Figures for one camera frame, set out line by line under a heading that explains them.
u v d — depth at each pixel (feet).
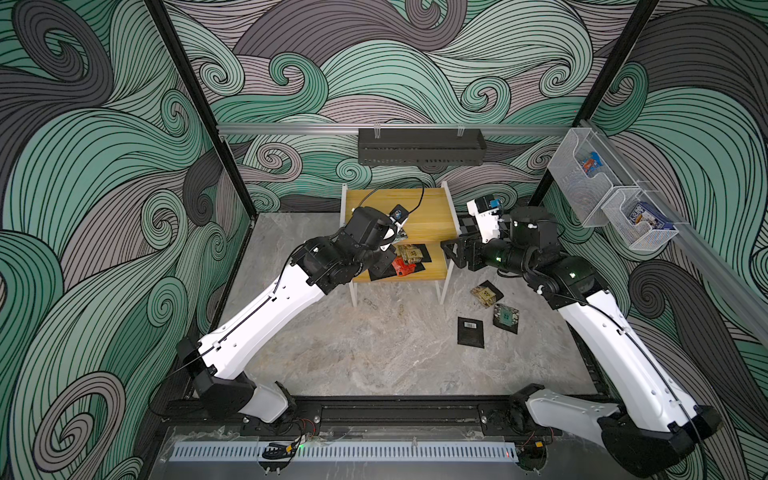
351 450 2.29
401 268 2.74
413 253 2.87
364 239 1.54
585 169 2.73
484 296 3.13
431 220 2.50
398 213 1.82
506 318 2.97
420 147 3.49
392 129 3.10
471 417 2.44
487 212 1.83
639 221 2.12
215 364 1.26
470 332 2.89
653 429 1.22
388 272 2.73
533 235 1.53
